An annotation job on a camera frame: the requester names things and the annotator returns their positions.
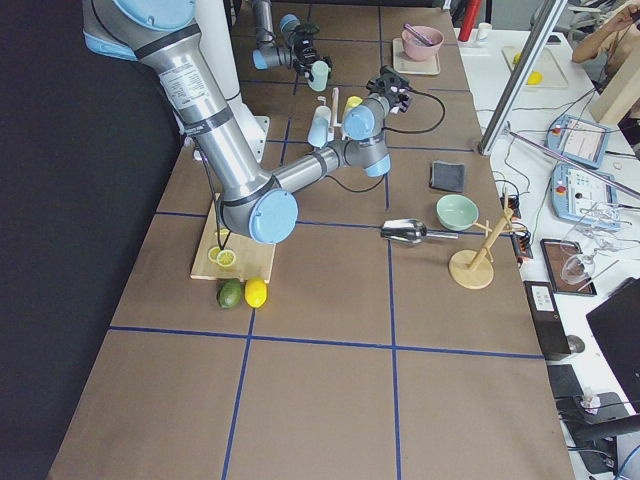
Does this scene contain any teach pendant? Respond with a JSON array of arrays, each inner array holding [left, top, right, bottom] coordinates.
[[546, 114, 612, 169], [551, 163, 617, 223]]

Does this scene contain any wine glass rack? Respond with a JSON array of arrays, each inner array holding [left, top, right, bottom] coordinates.
[[539, 199, 631, 297]]

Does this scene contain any black laptop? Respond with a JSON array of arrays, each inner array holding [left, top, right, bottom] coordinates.
[[586, 279, 640, 400]]

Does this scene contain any mint green plastic cup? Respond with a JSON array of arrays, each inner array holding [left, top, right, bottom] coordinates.
[[307, 60, 331, 92]]

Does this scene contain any green avocado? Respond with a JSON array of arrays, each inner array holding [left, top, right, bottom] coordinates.
[[216, 278, 243, 309]]

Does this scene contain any upper teach pendant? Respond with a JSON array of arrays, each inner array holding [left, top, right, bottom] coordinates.
[[546, 114, 612, 169]]

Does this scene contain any beige plastic tray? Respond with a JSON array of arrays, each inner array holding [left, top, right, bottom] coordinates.
[[392, 38, 440, 76]]

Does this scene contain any metal scoop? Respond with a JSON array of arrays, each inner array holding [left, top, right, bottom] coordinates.
[[380, 218, 459, 245]]

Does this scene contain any wooden cutting board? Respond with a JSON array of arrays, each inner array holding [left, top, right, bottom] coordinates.
[[190, 204, 276, 283]]

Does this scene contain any light blue plastic cup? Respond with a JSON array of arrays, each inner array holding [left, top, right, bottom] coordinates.
[[307, 116, 329, 148]]

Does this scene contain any white cup holder rack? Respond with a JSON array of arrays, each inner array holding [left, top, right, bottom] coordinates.
[[312, 87, 347, 146]]

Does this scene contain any yellow plastic cup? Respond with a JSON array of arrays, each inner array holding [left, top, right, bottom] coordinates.
[[344, 96, 363, 113]]

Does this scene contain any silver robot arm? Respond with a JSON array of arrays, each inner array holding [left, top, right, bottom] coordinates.
[[251, 1, 324, 78], [82, 1, 409, 244]]

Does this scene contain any yellow lemon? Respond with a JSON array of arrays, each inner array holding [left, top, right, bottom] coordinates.
[[244, 277, 268, 308]]

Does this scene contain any pink bowl with beads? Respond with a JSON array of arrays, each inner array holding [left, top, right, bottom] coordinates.
[[401, 24, 444, 61]]

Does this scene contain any mint green bowl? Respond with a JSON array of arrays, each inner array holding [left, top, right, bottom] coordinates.
[[436, 194, 479, 232]]

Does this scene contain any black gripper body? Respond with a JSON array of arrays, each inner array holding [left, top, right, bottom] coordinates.
[[290, 24, 320, 68], [367, 65, 411, 108]]

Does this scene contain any red bottle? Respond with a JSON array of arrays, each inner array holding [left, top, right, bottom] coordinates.
[[458, 0, 483, 43]]

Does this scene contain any lower teach pendant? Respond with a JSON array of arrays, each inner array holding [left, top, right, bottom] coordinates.
[[551, 163, 617, 223]]

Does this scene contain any aluminium frame post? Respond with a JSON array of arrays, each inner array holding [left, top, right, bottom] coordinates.
[[478, 0, 568, 155]]

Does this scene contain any lemon slice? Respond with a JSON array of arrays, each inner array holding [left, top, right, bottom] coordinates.
[[207, 246, 237, 268]]

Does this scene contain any wooden mug tree stand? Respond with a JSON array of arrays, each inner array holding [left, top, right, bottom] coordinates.
[[448, 190, 524, 290]]

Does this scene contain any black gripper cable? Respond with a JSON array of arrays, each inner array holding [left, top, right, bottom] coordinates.
[[329, 89, 447, 194]]

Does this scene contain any grey folded cloth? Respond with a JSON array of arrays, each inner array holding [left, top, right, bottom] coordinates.
[[429, 160, 465, 193]]

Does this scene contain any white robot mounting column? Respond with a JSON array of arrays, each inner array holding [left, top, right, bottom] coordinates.
[[194, 0, 271, 164]]

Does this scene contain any black device box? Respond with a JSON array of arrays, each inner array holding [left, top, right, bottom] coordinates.
[[523, 281, 571, 361]]

